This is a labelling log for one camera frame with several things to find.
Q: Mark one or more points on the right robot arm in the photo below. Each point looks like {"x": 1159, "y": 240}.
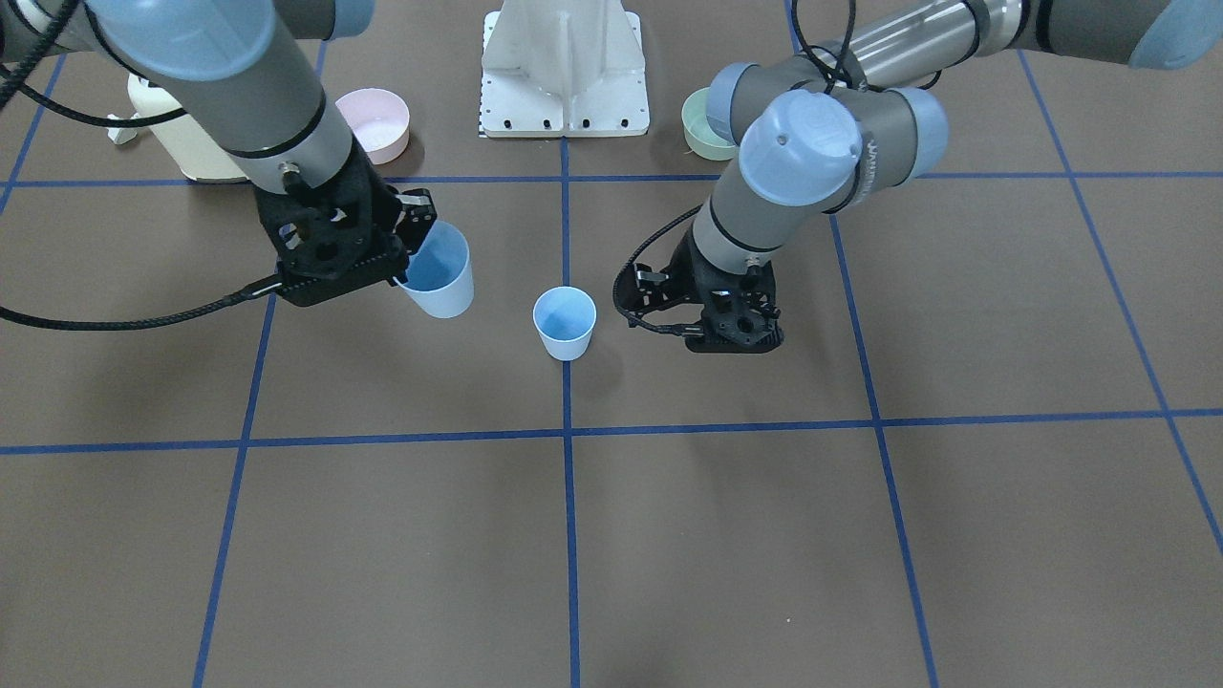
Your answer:
{"x": 236, "y": 68}

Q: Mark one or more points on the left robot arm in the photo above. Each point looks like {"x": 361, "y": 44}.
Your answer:
{"x": 828, "y": 126}

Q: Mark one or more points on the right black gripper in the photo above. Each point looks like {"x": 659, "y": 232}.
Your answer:
{"x": 375, "y": 196}

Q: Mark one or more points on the pink bowl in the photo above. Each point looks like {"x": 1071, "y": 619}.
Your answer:
{"x": 380, "y": 120}

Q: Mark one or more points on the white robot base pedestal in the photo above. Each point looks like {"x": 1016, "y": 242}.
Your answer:
{"x": 563, "y": 69}

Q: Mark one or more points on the cream toaster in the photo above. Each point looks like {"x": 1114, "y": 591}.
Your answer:
{"x": 200, "y": 159}

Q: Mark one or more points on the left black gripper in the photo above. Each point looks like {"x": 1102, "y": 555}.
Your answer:
{"x": 686, "y": 270}

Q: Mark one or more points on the light blue cup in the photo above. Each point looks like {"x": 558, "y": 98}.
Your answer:
{"x": 439, "y": 277}
{"x": 565, "y": 318}

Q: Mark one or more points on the green bowl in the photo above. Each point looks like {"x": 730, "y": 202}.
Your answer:
{"x": 699, "y": 135}

